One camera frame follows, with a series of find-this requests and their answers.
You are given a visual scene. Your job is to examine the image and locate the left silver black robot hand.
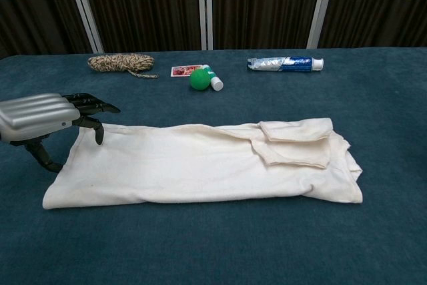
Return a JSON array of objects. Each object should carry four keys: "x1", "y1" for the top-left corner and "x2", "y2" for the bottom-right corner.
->
[{"x1": 0, "y1": 92, "x2": 121, "y2": 173}]

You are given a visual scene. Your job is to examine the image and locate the white T-shirt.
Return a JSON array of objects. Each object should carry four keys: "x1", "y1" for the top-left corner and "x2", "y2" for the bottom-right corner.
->
[{"x1": 41, "y1": 117, "x2": 363, "y2": 211}]

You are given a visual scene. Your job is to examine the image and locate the dark pleated curtain panel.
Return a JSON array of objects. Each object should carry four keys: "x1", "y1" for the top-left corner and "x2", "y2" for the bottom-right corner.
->
[
  {"x1": 211, "y1": 0, "x2": 325, "y2": 51},
  {"x1": 318, "y1": 0, "x2": 427, "y2": 49},
  {"x1": 77, "y1": 0, "x2": 203, "y2": 53},
  {"x1": 0, "y1": 0, "x2": 93, "y2": 59}
]

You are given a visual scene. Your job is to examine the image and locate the red playing card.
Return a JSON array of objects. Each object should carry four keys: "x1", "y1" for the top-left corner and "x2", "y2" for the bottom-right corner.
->
[{"x1": 170, "y1": 65, "x2": 204, "y2": 78}]

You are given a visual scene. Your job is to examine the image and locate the green ball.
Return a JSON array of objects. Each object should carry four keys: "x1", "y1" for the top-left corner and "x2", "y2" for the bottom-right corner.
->
[{"x1": 189, "y1": 68, "x2": 213, "y2": 91}]

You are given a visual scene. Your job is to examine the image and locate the white green glue stick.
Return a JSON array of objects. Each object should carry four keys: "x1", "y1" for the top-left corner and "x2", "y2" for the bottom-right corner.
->
[{"x1": 203, "y1": 64, "x2": 224, "y2": 91}]

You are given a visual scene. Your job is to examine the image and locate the blue white toothpaste tube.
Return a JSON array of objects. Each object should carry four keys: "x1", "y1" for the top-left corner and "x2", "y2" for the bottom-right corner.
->
[{"x1": 247, "y1": 56, "x2": 324, "y2": 73}]

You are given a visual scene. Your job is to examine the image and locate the beige braided rope coil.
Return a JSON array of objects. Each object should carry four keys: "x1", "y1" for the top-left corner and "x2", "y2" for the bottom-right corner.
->
[{"x1": 87, "y1": 53, "x2": 159, "y2": 79}]

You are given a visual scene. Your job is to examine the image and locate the white partition frame post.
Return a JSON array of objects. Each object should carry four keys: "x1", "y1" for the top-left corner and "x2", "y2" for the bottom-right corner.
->
[
  {"x1": 196, "y1": 0, "x2": 214, "y2": 51},
  {"x1": 306, "y1": 0, "x2": 338, "y2": 49},
  {"x1": 64, "y1": 0, "x2": 105, "y2": 54}
]

